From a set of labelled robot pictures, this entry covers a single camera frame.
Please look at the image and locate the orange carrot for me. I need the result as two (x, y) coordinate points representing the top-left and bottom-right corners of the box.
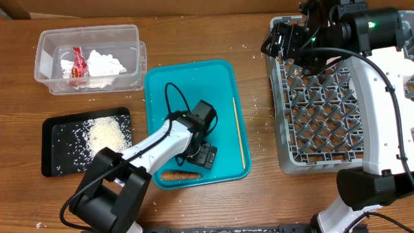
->
(161, 171), (202, 181)

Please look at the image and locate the pile of rice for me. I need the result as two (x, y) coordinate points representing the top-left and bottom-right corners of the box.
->
(54, 115), (133, 169)

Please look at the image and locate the white napkin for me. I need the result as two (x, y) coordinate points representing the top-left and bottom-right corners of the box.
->
(60, 50), (127, 89)

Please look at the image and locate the red snack wrapper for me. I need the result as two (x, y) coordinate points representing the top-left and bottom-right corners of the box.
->
(69, 47), (89, 87)

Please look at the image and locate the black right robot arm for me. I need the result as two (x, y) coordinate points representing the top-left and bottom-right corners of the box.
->
(261, 1), (413, 232)

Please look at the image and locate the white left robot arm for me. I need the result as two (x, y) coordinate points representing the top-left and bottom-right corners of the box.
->
(60, 110), (218, 232)

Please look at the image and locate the wooden chopstick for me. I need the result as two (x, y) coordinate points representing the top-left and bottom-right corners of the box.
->
(232, 97), (246, 170)

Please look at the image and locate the teal plastic tray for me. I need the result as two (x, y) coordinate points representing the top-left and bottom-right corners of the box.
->
(144, 60), (252, 190)

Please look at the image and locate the grey dish rack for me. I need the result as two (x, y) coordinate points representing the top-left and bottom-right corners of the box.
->
(262, 14), (414, 175)

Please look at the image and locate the black tray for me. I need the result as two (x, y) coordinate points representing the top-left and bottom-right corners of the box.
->
(41, 107), (132, 177)

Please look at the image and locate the clear plastic bin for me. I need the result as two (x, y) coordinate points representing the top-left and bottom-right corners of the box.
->
(34, 25), (147, 95)

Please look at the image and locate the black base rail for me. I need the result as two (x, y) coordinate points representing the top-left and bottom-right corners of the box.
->
(144, 223), (309, 233)

